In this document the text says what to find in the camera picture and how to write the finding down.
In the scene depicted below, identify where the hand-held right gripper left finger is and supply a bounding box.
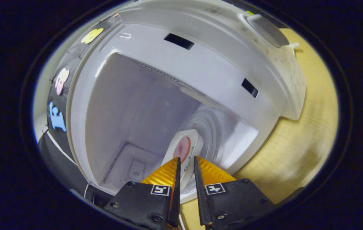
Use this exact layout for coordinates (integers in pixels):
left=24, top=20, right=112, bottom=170
left=104, top=157, right=182, bottom=229

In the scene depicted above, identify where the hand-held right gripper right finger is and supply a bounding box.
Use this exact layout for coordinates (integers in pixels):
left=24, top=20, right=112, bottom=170
left=193, top=156, right=278, bottom=229

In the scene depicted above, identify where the pink round food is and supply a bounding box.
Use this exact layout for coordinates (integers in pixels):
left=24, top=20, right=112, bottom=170
left=173, top=136, right=192, bottom=164

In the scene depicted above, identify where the white square plate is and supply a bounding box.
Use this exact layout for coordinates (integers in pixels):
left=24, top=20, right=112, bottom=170
left=162, top=129, right=204, bottom=189

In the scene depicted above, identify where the white microwave oven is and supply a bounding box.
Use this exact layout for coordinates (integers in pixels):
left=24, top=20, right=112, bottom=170
left=66, top=0, right=307, bottom=208

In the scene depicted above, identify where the glass microwave turntable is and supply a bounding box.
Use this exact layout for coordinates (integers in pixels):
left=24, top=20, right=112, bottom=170
left=173, top=104, right=238, bottom=195

